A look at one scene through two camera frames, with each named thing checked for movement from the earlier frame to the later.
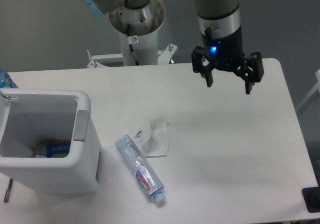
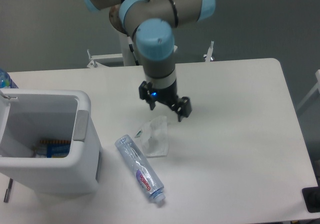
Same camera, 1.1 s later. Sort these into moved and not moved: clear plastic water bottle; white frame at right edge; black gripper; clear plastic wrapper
Moved: black gripper
Not moved: clear plastic wrapper; white frame at right edge; clear plastic water bottle
